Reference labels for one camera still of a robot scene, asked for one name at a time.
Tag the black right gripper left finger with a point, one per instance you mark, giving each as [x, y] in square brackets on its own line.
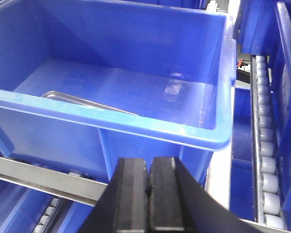
[122, 208]

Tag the blue bin right side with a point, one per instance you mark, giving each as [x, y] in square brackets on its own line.
[280, 64]

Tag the small blue bin middle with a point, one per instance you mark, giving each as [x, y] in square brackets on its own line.
[242, 192]

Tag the blue bin lower left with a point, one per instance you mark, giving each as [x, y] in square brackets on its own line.
[20, 207]

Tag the small silver baking tray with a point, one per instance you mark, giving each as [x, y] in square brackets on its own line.
[55, 95]

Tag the large blue plastic box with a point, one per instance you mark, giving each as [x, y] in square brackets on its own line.
[173, 67]

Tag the stainless steel front rail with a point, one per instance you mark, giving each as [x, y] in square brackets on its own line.
[53, 182]

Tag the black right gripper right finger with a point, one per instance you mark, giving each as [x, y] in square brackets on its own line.
[179, 204]

